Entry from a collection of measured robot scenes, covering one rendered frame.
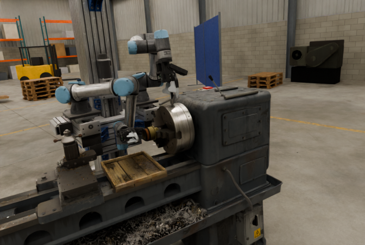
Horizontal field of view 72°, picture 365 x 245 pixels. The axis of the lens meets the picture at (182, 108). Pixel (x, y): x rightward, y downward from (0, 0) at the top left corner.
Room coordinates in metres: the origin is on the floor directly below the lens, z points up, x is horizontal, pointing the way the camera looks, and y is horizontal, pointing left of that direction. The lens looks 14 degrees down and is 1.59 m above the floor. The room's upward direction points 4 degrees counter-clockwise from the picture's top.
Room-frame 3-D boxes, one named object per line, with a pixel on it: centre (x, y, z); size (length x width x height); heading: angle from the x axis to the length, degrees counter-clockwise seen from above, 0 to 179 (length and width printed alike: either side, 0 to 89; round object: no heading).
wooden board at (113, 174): (1.40, 0.33, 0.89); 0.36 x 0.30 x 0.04; 29
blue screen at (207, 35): (8.40, -0.85, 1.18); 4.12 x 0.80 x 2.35; 5
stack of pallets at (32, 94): (9.70, 5.34, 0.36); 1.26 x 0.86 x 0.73; 145
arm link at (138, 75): (2.12, 0.35, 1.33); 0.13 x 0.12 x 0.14; 100
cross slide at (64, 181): (1.26, 0.62, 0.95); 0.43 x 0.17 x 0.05; 29
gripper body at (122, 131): (1.50, 0.37, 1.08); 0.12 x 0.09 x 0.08; 29
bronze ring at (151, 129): (1.47, 0.20, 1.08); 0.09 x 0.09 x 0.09; 29
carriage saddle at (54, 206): (1.23, 0.65, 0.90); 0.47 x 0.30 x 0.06; 29
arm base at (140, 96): (2.11, 0.35, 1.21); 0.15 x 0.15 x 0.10
